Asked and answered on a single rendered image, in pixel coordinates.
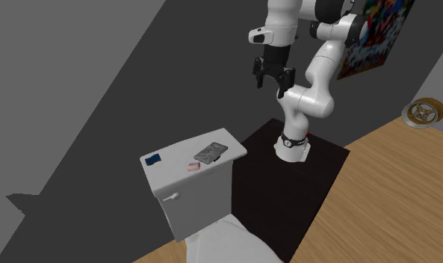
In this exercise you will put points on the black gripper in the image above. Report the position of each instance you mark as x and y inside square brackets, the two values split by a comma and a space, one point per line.
[275, 58]

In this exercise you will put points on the grey patterned flat tablet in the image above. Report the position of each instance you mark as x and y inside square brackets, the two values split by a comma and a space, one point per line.
[210, 153]

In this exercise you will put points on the gold round wheel-shaped object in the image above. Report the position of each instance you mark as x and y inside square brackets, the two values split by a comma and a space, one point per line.
[422, 113]

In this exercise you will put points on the white toilet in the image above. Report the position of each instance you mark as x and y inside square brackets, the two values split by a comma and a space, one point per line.
[195, 204]

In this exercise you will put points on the pink soap bar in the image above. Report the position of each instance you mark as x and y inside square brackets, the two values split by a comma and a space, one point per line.
[194, 166]

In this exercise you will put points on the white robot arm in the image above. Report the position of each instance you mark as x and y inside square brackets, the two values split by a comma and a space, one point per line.
[317, 74]

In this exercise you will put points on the black robot stand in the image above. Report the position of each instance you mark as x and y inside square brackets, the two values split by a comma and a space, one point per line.
[279, 193]

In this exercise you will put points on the dark blue flat rectangular pad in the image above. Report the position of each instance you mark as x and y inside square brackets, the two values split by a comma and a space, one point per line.
[153, 159]

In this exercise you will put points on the colourful wall picture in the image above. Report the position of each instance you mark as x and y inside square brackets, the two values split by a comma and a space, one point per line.
[370, 40]

